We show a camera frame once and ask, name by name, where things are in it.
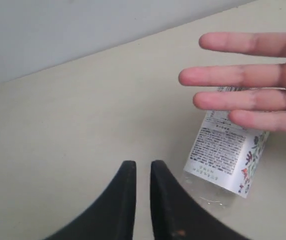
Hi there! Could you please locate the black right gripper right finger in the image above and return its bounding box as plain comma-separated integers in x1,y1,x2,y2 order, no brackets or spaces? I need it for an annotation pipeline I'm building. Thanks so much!
150,160,247,240

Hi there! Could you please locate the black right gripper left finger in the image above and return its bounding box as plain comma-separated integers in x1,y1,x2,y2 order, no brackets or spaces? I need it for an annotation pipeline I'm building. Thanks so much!
47,160,136,240

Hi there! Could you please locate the clear bottle white text label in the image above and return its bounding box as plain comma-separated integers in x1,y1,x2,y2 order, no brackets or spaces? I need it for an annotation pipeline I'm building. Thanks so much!
182,110,269,210

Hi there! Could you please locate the open bare human hand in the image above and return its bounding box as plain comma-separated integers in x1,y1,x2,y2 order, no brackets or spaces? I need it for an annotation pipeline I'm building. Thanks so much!
178,32,286,132

